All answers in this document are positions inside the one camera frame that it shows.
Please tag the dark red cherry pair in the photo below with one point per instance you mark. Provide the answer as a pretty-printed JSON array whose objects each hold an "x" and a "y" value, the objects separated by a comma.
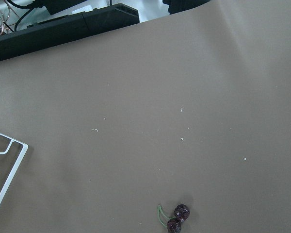
[{"x": 173, "y": 224}]

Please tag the black power strip bar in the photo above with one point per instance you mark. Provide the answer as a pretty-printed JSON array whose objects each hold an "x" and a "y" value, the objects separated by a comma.
[{"x": 65, "y": 29}]

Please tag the white wire cup rack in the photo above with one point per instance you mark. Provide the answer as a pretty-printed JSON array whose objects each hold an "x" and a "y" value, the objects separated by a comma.
[{"x": 12, "y": 152}]

